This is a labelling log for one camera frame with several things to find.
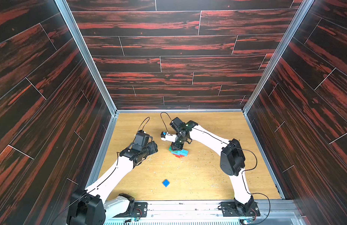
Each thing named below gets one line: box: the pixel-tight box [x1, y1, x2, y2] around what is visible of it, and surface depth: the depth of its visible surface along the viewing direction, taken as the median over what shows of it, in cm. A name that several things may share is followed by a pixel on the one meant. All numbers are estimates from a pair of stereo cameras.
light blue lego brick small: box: [180, 149, 189, 157], surface depth 90 cm
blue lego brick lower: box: [162, 179, 171, 188], surface depth 83 cm
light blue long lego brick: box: [170, 150, 186, 157], surface depth 90 cm
